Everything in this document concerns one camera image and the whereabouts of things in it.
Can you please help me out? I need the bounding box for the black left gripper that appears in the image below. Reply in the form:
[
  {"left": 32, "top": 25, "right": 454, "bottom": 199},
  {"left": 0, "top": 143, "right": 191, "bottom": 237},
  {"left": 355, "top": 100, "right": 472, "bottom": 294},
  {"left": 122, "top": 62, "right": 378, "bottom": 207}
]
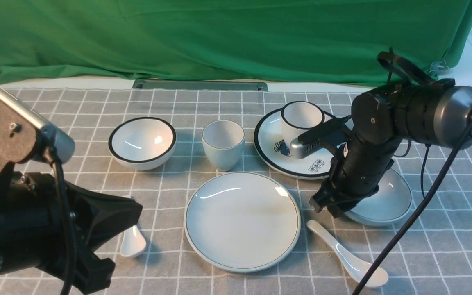
[{"left": 0, "top": 162, "right": 143, "bottom": 295}]

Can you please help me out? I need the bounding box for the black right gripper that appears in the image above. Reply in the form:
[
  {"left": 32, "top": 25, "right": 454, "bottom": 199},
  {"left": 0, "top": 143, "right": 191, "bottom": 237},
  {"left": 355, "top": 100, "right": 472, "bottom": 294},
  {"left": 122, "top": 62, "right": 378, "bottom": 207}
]
[{"left": 309, "top": 136, "right": 402, "bottom": 218}]

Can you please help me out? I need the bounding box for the pale thin-rimmed bowl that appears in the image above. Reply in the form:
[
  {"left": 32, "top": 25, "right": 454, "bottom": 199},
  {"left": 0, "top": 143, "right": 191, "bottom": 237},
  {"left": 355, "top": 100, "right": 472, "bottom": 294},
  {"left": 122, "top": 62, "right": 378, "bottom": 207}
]
[{"left": 345, "top": 168, "right": 412, "bottom": 227}]

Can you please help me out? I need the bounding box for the plain white spoon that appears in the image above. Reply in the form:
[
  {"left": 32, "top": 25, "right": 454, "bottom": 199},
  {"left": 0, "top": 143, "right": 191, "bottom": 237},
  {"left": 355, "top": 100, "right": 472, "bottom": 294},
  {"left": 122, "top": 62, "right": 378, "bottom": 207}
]
[{"left": 306, "top": 220, "right": 388, "bottom": 289}]

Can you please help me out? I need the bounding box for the plain pale cup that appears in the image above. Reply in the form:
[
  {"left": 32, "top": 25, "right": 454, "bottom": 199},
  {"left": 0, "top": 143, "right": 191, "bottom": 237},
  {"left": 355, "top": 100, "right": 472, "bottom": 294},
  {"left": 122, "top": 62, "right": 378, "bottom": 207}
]
[{"left": 202, "top": 120, "right": 244, "bottom": 172}]

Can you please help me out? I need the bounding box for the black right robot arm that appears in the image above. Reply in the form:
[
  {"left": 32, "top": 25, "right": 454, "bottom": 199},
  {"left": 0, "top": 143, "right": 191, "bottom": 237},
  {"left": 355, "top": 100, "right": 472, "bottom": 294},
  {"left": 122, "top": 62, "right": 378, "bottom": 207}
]
[{"left": 309, "top": 79, "right": 472, "bottom": 217}]

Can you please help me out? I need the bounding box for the black-rimmed white cup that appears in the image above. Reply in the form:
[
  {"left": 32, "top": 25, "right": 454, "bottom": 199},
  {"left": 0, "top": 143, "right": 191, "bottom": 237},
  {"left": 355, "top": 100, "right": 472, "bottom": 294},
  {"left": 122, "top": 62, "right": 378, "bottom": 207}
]
[{"left": 280, "top": 101, "right": 325, "bottom": 149}]

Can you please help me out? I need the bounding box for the black-rimmed illustrated plate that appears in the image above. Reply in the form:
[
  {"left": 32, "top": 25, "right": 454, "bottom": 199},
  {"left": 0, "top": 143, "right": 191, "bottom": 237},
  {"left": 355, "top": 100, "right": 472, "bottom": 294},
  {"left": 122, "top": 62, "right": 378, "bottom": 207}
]
[{"left": 254, "top": 109, "right": 333, "bottom": 180}]

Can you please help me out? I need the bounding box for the white spoon with pattern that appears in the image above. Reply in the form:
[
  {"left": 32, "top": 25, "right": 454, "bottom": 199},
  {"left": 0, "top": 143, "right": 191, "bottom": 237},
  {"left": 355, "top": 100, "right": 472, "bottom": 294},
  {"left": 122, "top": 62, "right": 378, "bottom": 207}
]
[{"left": 119, "top": 217, "right": 147, "bottom": 258}]

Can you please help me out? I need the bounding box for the large pale plate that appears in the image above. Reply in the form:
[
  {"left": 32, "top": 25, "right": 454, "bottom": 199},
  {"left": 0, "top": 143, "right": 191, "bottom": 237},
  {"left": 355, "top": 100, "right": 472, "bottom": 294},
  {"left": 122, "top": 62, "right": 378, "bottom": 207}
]
[{"left": 184, "top": 172, "right": 302, "bottom": 273}]

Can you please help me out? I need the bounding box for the metal clip on backdrop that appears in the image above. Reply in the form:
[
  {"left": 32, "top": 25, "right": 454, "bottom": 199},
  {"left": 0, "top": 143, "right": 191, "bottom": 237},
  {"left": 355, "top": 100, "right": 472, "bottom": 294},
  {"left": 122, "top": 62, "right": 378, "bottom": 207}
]
[{"left": 428, "top": 60, "right": 449, "bottom": 76}]

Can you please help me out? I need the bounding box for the grey checked tablecloth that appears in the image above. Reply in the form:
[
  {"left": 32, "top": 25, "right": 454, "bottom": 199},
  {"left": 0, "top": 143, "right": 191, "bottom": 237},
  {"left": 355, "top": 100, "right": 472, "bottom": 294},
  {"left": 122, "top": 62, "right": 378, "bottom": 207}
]
[{"left": 11, "top": 89, "right": 472, "bottom": 295}]

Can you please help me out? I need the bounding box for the green backdrop cloth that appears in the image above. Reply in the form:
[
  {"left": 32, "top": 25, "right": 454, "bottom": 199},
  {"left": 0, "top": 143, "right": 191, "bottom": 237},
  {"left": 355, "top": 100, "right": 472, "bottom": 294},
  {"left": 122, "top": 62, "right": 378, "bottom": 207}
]
[{"left": 0, "top": 0, "right": 472, "bottom": 86}]

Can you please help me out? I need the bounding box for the black-rimmed white bowl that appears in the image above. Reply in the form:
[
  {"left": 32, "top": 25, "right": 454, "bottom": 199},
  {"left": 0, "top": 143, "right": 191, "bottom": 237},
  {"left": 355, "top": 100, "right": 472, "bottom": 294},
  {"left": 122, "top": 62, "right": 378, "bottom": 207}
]
[{"left": 107, "top": 116, "right": 177, "bottom": 170}]

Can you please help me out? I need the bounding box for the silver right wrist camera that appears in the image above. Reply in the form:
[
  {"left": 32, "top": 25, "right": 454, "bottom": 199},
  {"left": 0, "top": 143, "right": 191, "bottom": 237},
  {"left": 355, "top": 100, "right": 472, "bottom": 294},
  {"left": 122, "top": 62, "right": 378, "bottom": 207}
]
[{"left": 290, "top": 116, "right": 351, "bottom": 159}]

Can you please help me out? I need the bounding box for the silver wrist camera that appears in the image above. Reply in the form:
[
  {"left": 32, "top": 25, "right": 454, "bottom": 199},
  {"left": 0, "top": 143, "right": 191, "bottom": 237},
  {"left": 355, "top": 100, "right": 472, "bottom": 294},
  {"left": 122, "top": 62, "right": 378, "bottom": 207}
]
[
  {"left": 290, "top": 116, "right": 351, "bottom": 159},
  {"left": 0, "top": 89, "right": 75, "bottom": 164}
]

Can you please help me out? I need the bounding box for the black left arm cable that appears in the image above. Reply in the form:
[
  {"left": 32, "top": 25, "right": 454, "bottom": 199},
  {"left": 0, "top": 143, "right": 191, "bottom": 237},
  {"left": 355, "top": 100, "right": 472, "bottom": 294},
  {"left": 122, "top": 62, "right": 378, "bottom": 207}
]
[{"left": 41, "top": 135, "right": 77, "bottom": 295}]

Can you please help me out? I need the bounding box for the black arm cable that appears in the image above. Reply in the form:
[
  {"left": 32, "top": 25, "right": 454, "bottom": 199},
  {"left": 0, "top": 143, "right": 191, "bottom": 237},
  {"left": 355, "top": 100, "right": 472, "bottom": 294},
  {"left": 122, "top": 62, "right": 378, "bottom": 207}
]
[
  {"left": 41, "top": 135, "right": 77, "bottom": 295},
  {"left": 351, "top": 74, "right": 472, "bottom": 295}
]

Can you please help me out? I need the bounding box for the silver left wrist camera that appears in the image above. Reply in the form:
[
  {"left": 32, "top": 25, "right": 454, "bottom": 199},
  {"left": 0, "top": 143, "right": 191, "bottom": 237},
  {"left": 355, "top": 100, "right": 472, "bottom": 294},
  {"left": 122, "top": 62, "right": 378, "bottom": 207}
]
[{"left": 0, "top": 89, "right": 75, "bottom": 164}]

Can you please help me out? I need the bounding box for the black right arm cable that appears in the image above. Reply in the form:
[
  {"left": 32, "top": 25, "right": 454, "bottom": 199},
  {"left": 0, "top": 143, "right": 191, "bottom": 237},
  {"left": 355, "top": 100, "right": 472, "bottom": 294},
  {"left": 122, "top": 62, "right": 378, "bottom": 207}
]
[{"left": 351, "top": 74, "right": 472, "bottom": 295}]

